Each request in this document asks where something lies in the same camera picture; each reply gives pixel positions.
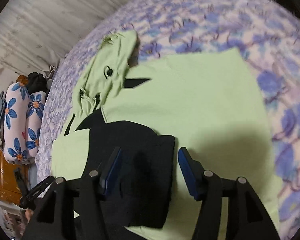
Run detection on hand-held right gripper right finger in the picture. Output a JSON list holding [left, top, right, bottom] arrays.
[[177, 147, 280, 240]]

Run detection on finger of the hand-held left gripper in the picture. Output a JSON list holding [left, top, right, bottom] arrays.
[[14, 168, 28, 196]]

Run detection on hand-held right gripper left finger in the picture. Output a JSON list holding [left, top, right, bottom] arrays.
[[22, 146, 122, 240]]

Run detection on green and black hooded jacket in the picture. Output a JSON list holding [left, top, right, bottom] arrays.
[[51, 30, 283, 240]]

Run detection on grey bed sheet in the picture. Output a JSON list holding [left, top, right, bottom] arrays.
[[29, 162, 40, 188]]

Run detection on blue flower bolster pillows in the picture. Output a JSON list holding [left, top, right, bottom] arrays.
[[2, 81, 47, 166]]

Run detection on black bundled garment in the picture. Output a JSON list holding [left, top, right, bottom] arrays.
[[27, 72, 48, 93]]

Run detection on purple floral blanket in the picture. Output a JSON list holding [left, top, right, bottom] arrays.
[[36, 0, 300, 230]]

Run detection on white patterned curtain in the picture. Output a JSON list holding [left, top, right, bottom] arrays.
[[0, 0, 147, 71]]

